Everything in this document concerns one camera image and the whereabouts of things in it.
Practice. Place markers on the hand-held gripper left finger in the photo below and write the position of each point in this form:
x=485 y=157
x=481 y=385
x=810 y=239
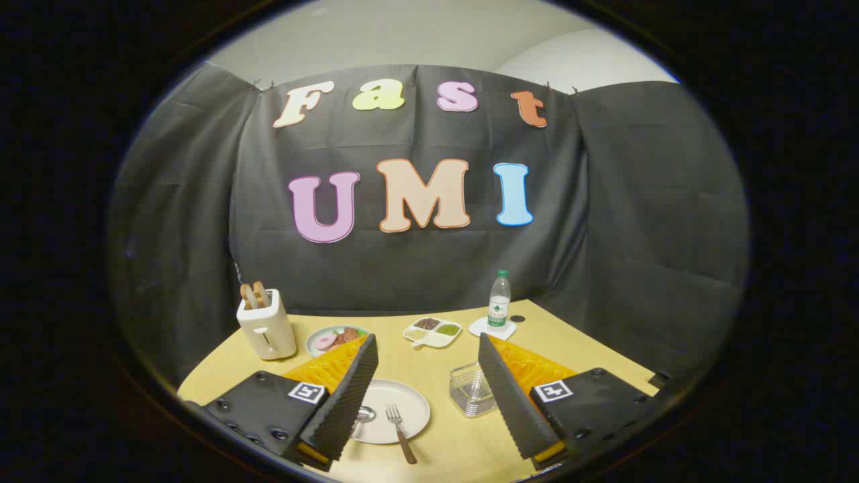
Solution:
x=349 y=396

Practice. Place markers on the clear plastic water bottle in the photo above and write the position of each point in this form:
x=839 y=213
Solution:
x=498 y=305

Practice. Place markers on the metal spoon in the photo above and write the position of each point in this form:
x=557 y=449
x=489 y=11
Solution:
x=364 y=416

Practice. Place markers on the black backdrop cloth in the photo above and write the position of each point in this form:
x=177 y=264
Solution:
x=416 y=268

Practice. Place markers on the clear glass container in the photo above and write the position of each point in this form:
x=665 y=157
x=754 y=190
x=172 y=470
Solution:
x=471 y=390

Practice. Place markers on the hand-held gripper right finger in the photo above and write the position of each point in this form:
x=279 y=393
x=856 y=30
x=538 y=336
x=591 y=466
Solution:
x=513 y=396

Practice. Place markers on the white round plate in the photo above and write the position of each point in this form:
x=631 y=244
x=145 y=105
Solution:
x=396 y=412

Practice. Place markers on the plate with food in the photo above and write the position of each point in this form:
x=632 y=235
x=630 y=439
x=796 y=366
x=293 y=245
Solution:
x=332 y=339

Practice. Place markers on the white toaster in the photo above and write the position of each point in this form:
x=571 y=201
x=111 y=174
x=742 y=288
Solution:
x=267 y=329

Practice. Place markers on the white coaster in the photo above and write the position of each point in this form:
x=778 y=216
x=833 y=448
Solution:
x=492 y=329

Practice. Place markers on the brown toast slice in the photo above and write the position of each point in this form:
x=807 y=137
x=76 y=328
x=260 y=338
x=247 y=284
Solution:
x=248 y=296
x=261 y=293

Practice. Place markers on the divided white condiment dish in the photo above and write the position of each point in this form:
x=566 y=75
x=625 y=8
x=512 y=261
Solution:
x=432 y=331

